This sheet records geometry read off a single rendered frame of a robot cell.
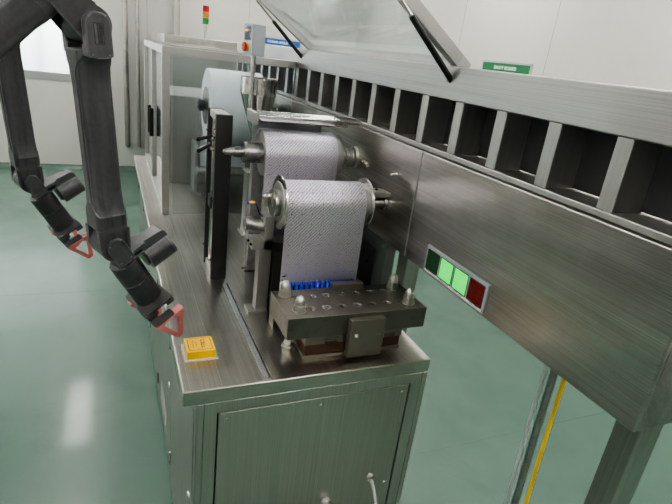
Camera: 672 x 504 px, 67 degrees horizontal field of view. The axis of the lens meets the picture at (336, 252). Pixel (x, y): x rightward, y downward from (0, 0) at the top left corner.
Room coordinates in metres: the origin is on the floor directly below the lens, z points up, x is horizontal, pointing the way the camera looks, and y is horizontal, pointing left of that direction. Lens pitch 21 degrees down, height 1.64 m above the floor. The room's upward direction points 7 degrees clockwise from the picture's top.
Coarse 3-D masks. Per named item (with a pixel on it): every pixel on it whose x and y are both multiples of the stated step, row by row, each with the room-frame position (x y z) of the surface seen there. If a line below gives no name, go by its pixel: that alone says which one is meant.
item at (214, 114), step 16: (208, 112) 1.68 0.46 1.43; (224, 112) 1.62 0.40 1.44; (208, 128) 1.68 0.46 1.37; (224, 128) 1.56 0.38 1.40; (224, 144) 1.56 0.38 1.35; (208, 160) 1.68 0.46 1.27; (224, 160) 1.56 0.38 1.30; (208, 176) 1.68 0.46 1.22; (224, 176) 1.56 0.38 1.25; (208, 192) 1.68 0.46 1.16; (224, 192) 1.56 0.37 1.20; (208, 208) 1.68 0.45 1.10; (224, 208) 1.57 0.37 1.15; (208, 224) 1.68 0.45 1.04; (224, 224) 1.57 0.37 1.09; (208, 240) 1.68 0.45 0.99; (224, 240) 1.57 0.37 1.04; (208, 256) 1.65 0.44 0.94; (224, 256) 1.57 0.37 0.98; (224, 272) 1.57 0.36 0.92
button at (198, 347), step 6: (210, 336) 1.16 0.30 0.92; (186, 342) 1.12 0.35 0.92; (192, 342) 1.12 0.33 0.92; (198, 342) 1.12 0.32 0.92; (204, 342) 1.13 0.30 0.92; (210, 342) 1.13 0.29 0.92; (186, 348) 1.09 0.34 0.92; (192, 348) 1.09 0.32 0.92; (198, 348) 1.10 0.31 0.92; (204, 348) 1.10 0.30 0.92; (210, 348) 1.10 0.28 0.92; (186, 354) 1.08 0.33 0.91; (192, 354) 1.08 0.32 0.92; (198, 354) 1.08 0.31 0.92; (204, 354) 1.09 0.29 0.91; (210, 354) 1.10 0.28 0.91
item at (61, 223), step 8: (64, 208) 1.29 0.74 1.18; (48, 216) 1.25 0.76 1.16; (56, 216) 1.26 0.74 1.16; (64, 216) 1.28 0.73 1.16; (56, 224) 1.26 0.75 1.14; (64, 224) 1.27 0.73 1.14; (72, 224) 1.29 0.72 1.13; (80, 224) 1.28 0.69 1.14; (56, 232) 1.27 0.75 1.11; (64, 232) 1.26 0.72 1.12
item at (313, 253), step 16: (288, 240) 1.31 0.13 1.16; (304, 240) 1.33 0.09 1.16; (320, 240) 1.35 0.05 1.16; (336, 240) 1.37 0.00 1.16; (352, 240) 1.39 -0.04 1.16; (288, 256) 1.31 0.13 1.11; (304, 256) 1.33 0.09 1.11; (320, 256) 1.35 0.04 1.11; (336, 256) 1.37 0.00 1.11; (352, 256) 1.39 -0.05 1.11; (288, 272) 1.31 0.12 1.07; (304, 272) 1.33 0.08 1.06; (320, 272) 1.35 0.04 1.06; (336, 272) 1.38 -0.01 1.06; (352, 272) 1.40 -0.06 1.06
